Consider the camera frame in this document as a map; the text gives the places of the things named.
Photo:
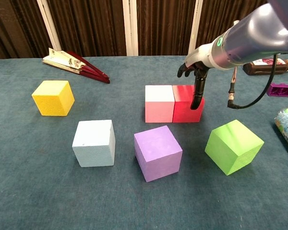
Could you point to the brown bottle with white cap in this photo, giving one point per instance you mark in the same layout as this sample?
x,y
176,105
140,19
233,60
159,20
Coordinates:
x,y
259,69

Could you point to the purple plastic block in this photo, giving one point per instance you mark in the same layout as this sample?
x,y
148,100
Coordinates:
x,y
279,91

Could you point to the pink foam cube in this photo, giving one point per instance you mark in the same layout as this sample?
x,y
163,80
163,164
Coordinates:
x,y
159,110

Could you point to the red and white folding fan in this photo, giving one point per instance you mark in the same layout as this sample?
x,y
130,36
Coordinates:
x,y
69,63

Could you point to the light blue foam cube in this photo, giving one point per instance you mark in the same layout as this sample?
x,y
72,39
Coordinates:
x,y
92,153

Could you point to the dark brown curtain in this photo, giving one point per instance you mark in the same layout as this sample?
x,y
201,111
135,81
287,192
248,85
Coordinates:
x,y
91,24

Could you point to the red foam cube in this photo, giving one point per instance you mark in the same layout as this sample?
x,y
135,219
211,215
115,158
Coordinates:
x,y
182,110

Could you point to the purple foam cube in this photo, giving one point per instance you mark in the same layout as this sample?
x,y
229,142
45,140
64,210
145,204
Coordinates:
x,y
158,155

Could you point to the green foam cube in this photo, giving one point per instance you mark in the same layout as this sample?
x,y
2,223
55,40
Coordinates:
x,y
230,146

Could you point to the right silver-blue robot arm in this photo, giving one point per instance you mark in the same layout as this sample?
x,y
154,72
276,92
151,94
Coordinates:
x,y
254,31

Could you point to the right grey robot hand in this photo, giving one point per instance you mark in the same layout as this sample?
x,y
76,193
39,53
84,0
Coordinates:
x,y
201,56

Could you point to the yellow foam cube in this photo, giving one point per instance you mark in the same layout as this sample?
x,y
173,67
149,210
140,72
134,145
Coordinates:
x,y
49,104

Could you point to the white frame post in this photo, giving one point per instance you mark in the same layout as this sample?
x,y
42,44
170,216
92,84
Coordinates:
x,y
197,24
48,26
129,28

